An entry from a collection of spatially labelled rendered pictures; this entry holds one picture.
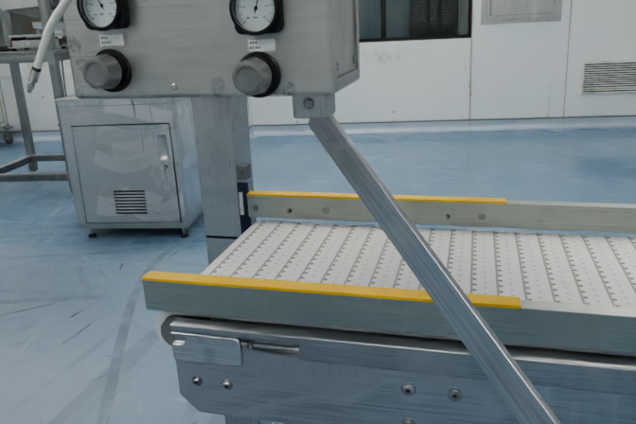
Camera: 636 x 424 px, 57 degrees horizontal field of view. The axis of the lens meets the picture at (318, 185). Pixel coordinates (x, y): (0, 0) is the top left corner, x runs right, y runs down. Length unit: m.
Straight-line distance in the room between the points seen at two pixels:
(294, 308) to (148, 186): 2.65
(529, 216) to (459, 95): 4.95
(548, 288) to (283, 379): 0.27
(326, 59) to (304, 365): 0.28
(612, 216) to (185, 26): 0.53
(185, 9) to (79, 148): 2.81
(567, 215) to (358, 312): 0.34
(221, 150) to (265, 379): 0.36
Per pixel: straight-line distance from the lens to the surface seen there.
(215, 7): 0.45
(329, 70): 0.43
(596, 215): 0.77
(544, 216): 0.76
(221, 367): 0.60
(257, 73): 0.42
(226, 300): 0.55
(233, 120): 0.81
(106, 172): 3.22
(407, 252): 0.44
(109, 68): 0.48
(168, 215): 3.15
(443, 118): 5.71
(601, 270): 0.68
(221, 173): 0.83
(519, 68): 5.74
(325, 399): 0.58
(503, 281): 0.63
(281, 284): 0.53
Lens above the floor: 1.09
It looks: 16 degrees down
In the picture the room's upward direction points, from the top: 3 degrees counter-clockwise
